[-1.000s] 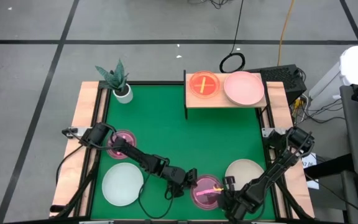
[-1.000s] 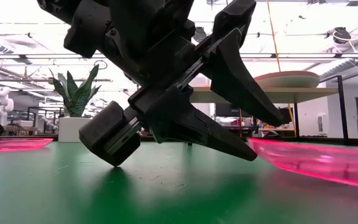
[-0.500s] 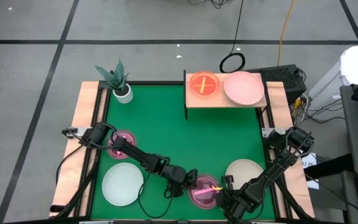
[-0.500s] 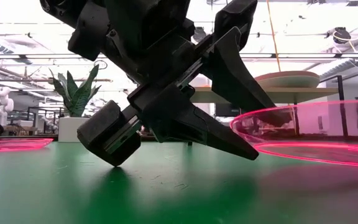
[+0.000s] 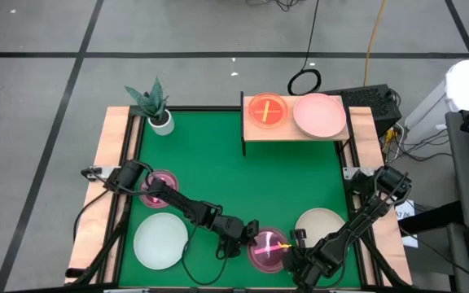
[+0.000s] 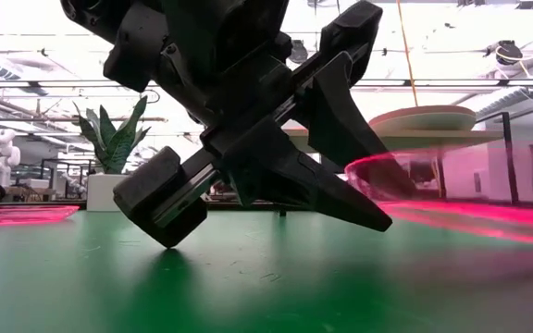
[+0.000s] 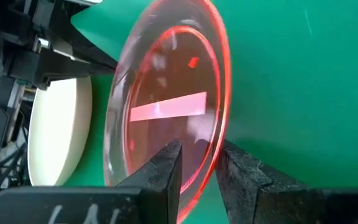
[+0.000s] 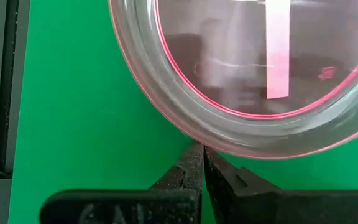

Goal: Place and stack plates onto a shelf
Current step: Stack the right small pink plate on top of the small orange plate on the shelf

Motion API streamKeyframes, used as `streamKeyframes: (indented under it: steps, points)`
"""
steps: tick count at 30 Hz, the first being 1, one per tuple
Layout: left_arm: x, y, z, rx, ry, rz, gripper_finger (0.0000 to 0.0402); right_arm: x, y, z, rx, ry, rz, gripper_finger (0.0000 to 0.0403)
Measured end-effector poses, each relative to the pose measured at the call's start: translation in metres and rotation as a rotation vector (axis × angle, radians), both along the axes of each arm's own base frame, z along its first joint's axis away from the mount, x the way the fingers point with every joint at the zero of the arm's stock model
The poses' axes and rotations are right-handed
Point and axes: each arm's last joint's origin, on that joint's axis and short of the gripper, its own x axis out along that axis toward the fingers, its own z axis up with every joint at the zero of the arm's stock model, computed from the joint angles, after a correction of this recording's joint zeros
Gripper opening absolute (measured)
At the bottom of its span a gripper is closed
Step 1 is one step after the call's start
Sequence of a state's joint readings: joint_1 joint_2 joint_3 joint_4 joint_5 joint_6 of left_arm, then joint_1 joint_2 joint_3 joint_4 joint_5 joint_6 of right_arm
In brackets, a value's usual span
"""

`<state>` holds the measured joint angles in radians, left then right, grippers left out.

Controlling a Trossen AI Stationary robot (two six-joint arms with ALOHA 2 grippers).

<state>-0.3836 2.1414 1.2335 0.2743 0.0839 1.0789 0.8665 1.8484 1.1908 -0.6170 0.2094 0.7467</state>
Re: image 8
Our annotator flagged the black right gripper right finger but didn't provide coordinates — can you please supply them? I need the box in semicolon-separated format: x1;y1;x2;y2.
203;146;358;224

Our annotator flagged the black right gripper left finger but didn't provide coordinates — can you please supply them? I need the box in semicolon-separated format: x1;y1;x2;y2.
39;141;204;224

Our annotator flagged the pink transparent plate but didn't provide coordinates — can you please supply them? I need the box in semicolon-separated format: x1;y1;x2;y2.
108;0;358;161

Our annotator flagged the green table mat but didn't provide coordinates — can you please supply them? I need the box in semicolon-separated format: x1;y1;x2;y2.
7;0;358;224

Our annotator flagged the black metal table frame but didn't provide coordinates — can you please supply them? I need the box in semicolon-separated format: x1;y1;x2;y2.
0;0;32;224

